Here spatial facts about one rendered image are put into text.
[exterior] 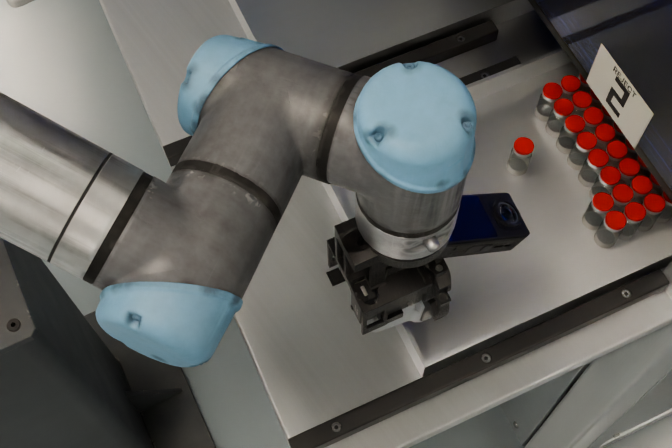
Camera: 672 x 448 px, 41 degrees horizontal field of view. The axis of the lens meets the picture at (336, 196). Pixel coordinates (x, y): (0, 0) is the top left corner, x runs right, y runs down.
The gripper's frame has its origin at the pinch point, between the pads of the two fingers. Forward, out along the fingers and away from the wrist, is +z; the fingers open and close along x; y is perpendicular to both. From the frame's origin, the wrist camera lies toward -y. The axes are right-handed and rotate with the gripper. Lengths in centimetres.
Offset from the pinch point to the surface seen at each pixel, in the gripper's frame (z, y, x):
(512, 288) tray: 3.4, -10.4, 1.7
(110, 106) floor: 92, 20, -100
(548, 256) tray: 3.4, -15.4, 0.2
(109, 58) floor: 92, 16, -113
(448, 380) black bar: 1.6, 0.2, 7.7
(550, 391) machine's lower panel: 52, -24, 5
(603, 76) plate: -10.5, -24.0, -9.4
